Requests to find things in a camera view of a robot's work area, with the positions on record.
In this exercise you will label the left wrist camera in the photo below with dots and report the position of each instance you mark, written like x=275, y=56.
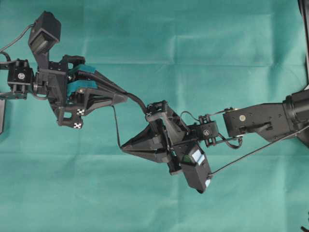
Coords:
x=44, y=35

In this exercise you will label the green table cloth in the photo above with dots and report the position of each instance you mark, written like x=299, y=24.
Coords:
x=201, y=56

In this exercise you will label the grey plate left edge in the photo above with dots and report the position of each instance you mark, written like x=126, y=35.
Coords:
x=2, y=115

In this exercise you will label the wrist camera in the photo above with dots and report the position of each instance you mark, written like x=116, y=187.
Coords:
x=196, y=169
x=44, y=35

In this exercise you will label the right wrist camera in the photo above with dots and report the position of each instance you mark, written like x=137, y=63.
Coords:
x=196, y=169

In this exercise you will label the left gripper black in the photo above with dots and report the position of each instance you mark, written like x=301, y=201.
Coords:
x=72, y=87

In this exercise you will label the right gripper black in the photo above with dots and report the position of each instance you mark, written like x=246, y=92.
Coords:
x=165, y=140

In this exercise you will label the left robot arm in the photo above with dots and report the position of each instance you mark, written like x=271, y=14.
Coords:
x=21, y=80

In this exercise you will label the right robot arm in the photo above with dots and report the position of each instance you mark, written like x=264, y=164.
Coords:
x=271, y=121

